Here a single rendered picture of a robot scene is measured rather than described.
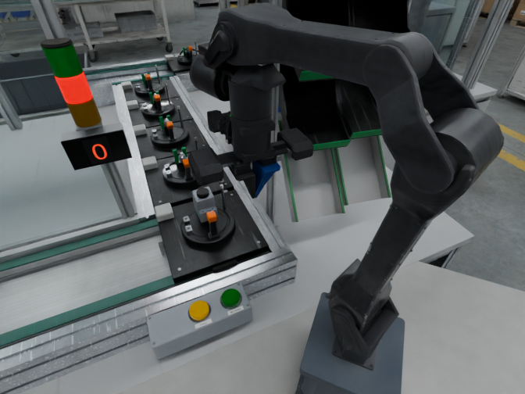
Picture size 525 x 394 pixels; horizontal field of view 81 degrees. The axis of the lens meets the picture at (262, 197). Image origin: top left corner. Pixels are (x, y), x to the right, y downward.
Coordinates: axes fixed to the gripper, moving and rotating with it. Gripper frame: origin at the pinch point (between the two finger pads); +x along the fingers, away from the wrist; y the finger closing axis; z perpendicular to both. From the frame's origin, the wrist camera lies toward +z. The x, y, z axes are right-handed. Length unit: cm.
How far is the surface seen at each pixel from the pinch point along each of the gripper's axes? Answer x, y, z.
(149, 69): 32, 0, 162
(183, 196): 28.4, 8.2, 34.8
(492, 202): 125, -215, 50
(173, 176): 26, 9, 43
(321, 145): 4.7, -20.8, 11.1
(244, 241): 28.4, -1.8, 11.7
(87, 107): -4.6, 23.0, 29.3
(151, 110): 26, 8, 92
